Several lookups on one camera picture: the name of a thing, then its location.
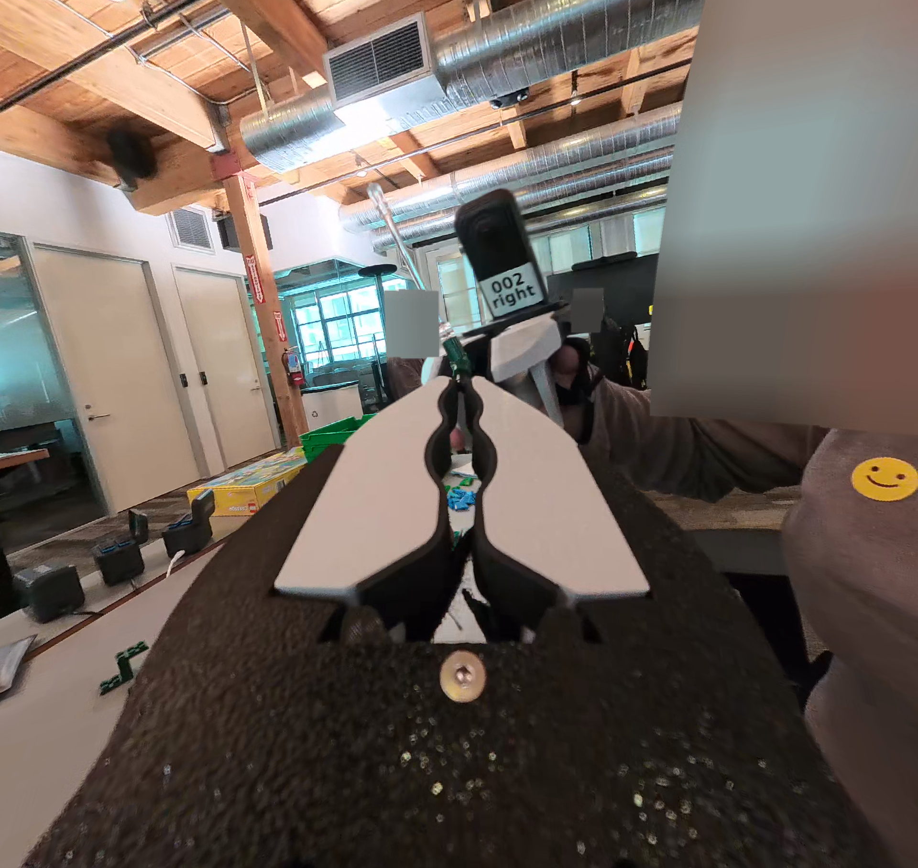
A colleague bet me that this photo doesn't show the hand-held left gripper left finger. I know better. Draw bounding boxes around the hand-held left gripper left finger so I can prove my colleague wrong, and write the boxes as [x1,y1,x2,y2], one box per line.
[274,376,460,604]

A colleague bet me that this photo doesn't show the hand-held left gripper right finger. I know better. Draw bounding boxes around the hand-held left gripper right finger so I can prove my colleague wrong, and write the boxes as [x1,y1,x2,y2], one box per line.
[459,376,652,607]

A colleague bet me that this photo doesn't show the person's right forearm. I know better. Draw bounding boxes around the person's right forearm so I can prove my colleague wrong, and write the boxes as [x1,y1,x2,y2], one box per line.
[584,379,836,505]

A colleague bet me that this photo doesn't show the person's right hand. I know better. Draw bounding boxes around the person's right hand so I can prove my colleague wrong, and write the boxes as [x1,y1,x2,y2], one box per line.
[554,341,595,399]

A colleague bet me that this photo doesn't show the nested green plastic bins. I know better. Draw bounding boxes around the nested green plastic bins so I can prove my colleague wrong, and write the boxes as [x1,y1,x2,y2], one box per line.
[297,414,379,464]

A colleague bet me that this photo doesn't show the white recycling bin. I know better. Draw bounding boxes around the white recycling bin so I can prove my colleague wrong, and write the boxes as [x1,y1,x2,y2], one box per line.
[301,382,364,433]

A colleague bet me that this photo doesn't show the yellow toy box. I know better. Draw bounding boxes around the yellow toy box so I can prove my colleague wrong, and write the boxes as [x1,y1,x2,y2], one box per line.
[187,447,309,518]

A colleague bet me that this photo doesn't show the black battery charger box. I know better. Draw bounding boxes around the black battery charger box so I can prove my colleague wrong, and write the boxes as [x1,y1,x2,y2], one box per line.
[91,508,149,587]
[12,564,87,624]
[161,488,216,560]

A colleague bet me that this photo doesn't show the cream door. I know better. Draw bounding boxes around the cream door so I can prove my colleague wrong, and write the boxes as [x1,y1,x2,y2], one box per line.
[172,265,279,471]
[32,240,203,517]

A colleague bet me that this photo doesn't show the person's grey sweater torso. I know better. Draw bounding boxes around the person's grey sweater torso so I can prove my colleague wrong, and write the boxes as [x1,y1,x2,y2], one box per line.
[780,425,918,868]

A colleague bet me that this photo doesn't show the yellow smiley badge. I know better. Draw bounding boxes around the yellow smiley badge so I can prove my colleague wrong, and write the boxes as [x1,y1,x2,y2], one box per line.
[851,456,918,504]

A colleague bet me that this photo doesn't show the black ceiling speaker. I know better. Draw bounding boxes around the black ceiling speaker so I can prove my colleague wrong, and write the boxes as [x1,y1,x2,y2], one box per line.
[108,124,159,192]

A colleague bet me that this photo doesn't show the silver foil pouch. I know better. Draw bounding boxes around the silver foil pouch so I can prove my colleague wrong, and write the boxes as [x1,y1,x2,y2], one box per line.
[0,633,38,694]

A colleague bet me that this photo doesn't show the silver ventilation duct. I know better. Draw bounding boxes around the silver ventilation duct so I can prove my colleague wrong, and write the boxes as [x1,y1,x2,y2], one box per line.
[240,0,718,175]
[339,102,684,252]

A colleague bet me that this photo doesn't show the wooden post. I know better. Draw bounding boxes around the wooden post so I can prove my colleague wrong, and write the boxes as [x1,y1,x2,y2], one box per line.
[210,153,311,449]

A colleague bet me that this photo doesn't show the metal duct vent box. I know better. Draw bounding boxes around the metal duct vent box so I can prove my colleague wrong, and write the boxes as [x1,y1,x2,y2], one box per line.
[323,13,440,109]

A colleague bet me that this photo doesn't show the wall air vent grille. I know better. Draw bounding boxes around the wall air vent grille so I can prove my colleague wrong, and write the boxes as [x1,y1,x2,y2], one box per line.
[168,207,216,252]

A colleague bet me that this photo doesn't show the dark green stepped toy bracket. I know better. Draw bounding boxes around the dark green stepped toy bracket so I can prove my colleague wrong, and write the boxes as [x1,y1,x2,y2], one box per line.
[100,640,150,694]

